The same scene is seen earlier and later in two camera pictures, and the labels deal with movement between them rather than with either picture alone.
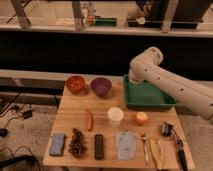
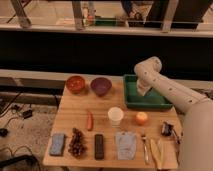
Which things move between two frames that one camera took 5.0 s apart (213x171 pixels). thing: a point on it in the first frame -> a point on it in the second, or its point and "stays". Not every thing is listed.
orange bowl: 75,84 stays
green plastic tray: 145,95 stays
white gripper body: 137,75 -> 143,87
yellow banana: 155,145 stays
